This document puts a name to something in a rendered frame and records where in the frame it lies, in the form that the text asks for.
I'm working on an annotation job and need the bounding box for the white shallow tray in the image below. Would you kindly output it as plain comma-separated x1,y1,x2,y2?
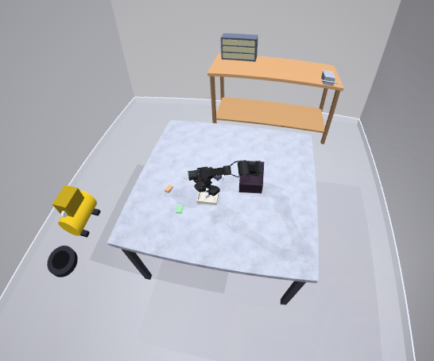
196,189,219,205

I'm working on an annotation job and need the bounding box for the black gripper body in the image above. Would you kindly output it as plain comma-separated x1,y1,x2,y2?
193,178,220,196

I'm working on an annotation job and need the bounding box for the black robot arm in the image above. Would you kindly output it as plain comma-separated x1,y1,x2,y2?
188,160,262,192

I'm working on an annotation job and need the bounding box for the orange rectangular block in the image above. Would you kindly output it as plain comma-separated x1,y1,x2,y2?
165,184,174,193

